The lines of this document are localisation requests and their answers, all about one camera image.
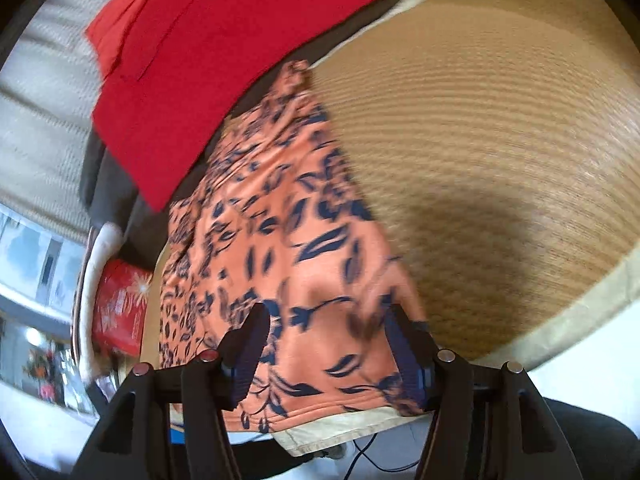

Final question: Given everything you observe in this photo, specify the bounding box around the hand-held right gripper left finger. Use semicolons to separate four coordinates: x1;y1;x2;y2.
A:
72;304;273;480

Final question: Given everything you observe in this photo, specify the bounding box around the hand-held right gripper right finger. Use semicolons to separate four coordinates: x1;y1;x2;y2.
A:
385;304;583;480

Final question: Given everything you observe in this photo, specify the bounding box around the orange floral print garment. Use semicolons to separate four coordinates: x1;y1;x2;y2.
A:
159;60;431;433

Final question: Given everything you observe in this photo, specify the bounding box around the red printed bag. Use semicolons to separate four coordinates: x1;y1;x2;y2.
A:
91;259;154;356

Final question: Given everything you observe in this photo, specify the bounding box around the dark cloth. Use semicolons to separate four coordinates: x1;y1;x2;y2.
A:
540;396;637;480

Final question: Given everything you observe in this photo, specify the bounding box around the flower bouquet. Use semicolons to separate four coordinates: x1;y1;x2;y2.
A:
22;347;61;403

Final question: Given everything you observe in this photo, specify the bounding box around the woven straw mat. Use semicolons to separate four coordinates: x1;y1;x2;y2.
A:
140;0;640;457

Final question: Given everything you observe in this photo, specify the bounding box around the dark brown leather sofa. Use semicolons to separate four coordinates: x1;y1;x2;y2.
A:
79;0;426;266

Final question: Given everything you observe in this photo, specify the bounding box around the glass window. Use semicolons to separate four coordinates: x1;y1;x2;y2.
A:
0;200;88;413

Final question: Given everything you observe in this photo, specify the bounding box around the red cloth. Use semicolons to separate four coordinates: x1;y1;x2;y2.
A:
91;0;412;213

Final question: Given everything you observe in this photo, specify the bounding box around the white dotted fabric cover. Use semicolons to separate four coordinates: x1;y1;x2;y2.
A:
0;0;168;243

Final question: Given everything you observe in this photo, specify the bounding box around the orange-red cloth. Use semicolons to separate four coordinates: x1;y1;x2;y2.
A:
85;0;168;81

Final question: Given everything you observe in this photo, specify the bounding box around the black cable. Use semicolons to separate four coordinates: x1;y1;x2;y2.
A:
345;432;432;473

